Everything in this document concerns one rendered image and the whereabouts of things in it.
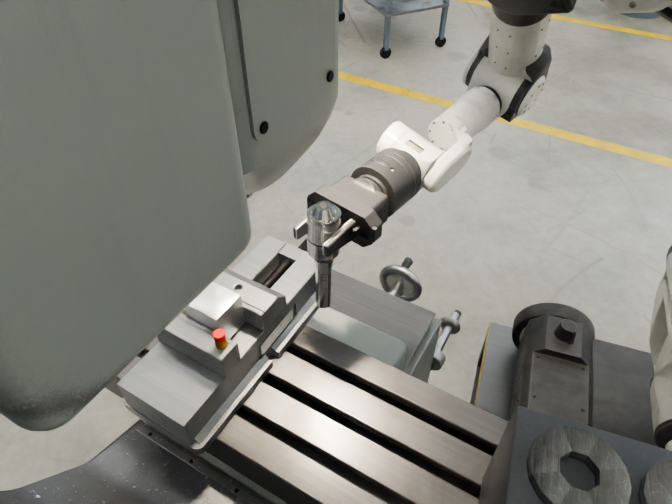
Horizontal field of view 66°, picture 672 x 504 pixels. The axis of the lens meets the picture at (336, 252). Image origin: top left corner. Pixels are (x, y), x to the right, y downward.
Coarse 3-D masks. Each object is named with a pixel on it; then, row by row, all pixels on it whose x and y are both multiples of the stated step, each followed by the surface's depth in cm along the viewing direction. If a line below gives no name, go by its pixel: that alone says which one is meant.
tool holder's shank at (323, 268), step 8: (320, 264) 75; (328, 264) 75; (320, 272) 76; (328, 272) 76; (320, 280) 77; (328, 280) 78; (320, 288) 79; (328, 288) 79; (320, 296) 80; (328, 296) 80; (320, 304) 81; (328, 304) 81
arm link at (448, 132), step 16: (432, 128) 90; (448, 128) 87; (464, 128) 86; (448, 144) 89; (464, 144) 84; (448, 160) 81; (464, 160) 86; (432, 176) 81; (448, 176) 84; (432, 192) 84
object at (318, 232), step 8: (312, 208) 71; (336, 208) 71; (312, 216) 70; (336, 216) 70; (312, 224) 69; (320, 224) 69; (328, 224) 69; (336, 224) 70; (312, 232) 70; (320, 232) 70; (328, 232) 70; (312, 240) 71; (320, 240) 71; (312, 248) 72; (320, 248) 72; (320, 256) 73
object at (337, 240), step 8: (344, 224) 71; (352, 224) 71; (336, 232) 70; (344, 232) 70; (352, 232) 72; (360, 232) 73; (328, 240) 69; (336, 240) 70; (344, 240) 71; (328, 248) 69; (336, 248) 71; (328, 256) 70
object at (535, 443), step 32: (512, 416) 56; (544, 416) 54; (512, 448) 52; (544, 448) 50; (576, 448) 50; (608, 448) 50; (640, 448) 51; (512, 480) 49; (544, 480) 48; (576, 480) 49; (608, 480) 48; (640, 480) 49
